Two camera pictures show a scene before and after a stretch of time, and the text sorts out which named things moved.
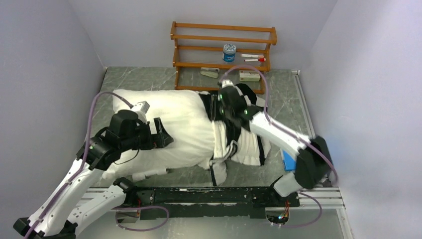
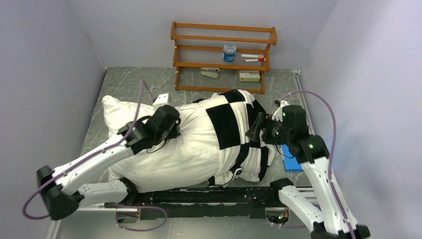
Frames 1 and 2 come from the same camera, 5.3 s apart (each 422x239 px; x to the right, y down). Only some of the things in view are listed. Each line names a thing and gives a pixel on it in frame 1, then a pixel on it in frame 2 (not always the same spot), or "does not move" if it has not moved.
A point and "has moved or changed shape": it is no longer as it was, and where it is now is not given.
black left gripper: [160, 139] → [174, 133]
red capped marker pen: [263, 59] does not move
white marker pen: [252, 56] does not move
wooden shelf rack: [271, 42] does not move
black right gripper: [225, 120] → [254, 131]
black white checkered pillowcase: [240, 145] has moved or changed shape
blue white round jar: [229, 52] does not move
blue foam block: [289, 164] does not move
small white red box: [249, 75] does not move
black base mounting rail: [171, 202] does not move
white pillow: [187, 122] has moved or changed shape
